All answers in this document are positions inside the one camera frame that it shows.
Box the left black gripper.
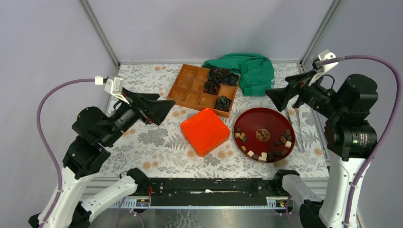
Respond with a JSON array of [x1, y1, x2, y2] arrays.
[[102, 86, 176, 146]]

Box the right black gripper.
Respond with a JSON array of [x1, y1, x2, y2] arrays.
[[265, 66, 344, 117]]

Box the red round plate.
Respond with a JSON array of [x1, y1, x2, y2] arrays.
[[233, 107, 296, 163]]

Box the orange box lid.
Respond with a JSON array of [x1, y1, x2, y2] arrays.
[[180, 108, 230, 151]]

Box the metal serving tongs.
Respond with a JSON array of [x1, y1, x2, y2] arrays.
[[284, 106, 305, 153]]

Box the orange chocolate box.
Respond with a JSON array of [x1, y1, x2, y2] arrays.
[[195, 133, 230, 157]]

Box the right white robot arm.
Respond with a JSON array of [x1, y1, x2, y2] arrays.
[[265, 71, 378, 228]]

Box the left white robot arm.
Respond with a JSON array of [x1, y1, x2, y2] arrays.
[[29, 89, 175, 228]]

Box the green cloth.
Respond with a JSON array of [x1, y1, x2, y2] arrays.
[[202, 53, 275, 96]]

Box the wooden compartment organizer tray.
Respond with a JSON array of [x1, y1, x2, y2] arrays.
[[167, 64, 239, 118]]

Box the dark rolled fabric front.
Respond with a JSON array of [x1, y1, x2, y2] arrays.
[[214, 95, 232, 112]]

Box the dark rolled fabric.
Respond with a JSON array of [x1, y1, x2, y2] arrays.
[[214, 95, 232, 112], [203, 81, 221, 95], [208, 67, 240, 86]]

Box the dark rolled fabric middle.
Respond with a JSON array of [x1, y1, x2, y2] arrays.
[[203, 81, 221, 95]]

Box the dark rolled fabric back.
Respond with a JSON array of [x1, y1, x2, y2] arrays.
[[208, 67, 240, 86]]

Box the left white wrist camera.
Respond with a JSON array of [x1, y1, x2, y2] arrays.
[[95, 76, 130, 104]]

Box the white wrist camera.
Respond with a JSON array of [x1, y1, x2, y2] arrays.
[[308, 49, 338, 86], [95, 76, 130, 104]]

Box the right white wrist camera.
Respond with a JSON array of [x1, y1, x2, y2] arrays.
[[308, 49, 338, 86]]

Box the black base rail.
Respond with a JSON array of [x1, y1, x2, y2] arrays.
[[131, 178, 289, 207]]

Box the aluminium frame rail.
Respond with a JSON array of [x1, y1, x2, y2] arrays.
[[64, 177, 363, 228]]

